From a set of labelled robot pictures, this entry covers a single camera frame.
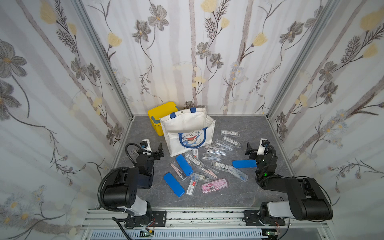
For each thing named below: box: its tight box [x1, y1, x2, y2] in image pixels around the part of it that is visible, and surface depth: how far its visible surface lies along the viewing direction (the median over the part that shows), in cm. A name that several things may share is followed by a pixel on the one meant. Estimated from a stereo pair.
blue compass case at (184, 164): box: [176, 154, 194, 177], surface depth 95 cm
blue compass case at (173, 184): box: [163, 172, 185, 197], surface depth 87 cm
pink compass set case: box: [201, 178, 229, 194], surface depth 86 cm
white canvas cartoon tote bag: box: [159, 107, 216, 157], surface depth 97 cm
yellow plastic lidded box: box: [147, 101, 179, 137], surface depth 108 cm
